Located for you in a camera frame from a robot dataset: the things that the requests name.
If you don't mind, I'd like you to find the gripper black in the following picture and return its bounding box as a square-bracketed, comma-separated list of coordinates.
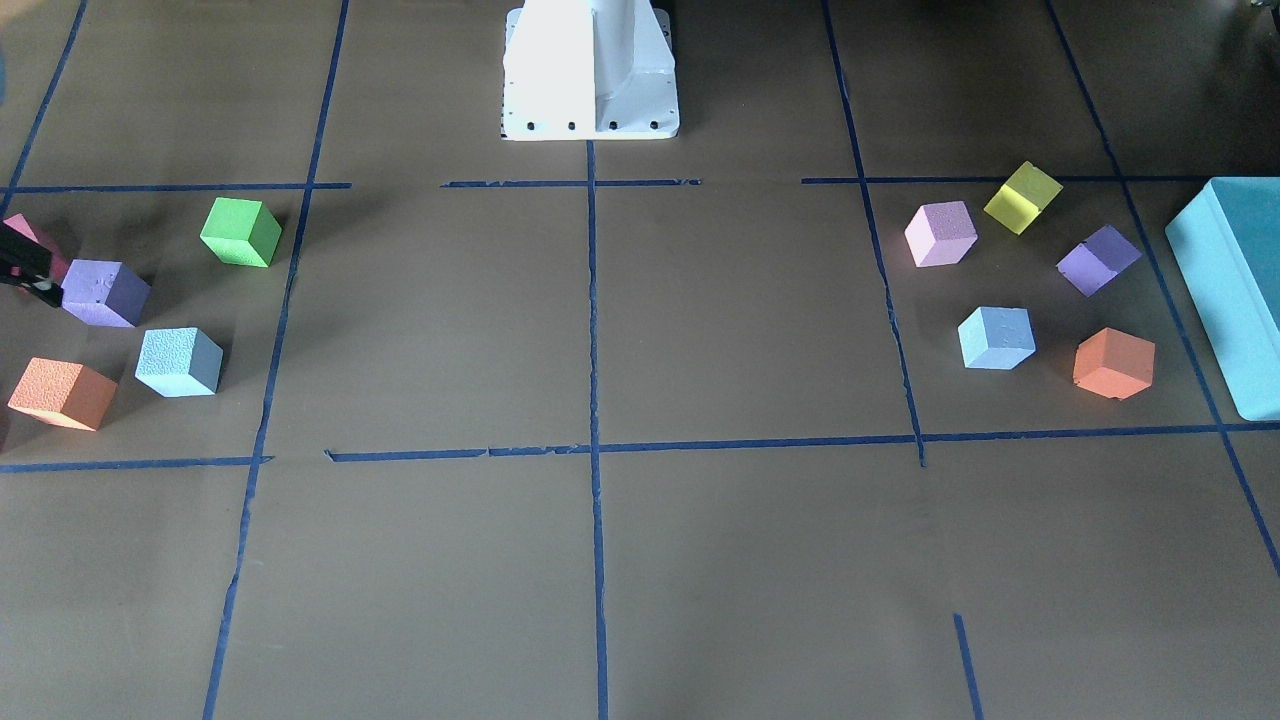
[1, 223, 63, 307]

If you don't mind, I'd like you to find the light blue block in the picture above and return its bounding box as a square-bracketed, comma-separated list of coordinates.
[957, 306, 1037, 370]
[134, 327, 224, 398]

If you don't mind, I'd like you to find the red block far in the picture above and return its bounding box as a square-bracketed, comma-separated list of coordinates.
[3, 213, 70, 284]

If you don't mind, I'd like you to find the purple block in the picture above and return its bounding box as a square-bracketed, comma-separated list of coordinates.
[1056, 225, 1143, 299]
[61, 258, 151, 327]

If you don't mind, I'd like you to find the orange block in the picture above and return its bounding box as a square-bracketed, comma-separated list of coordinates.
[1071, 328, 1156, 400]
[6, 357, 118, 430]

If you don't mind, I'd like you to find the green block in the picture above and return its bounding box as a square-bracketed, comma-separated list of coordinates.
[198, 197, 282, 268]

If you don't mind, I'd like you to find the pink block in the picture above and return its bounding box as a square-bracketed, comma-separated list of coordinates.
[904, 200, 978, 268]

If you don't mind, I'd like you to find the yellow block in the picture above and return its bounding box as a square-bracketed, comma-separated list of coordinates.
[984, 161, 1062, 234]

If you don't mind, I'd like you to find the teal bin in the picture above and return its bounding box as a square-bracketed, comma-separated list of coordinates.
[1165, 176, 1279, 421]

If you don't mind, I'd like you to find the white pedestal column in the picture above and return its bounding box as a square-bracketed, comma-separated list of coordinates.
[500, 1, 681, 142]

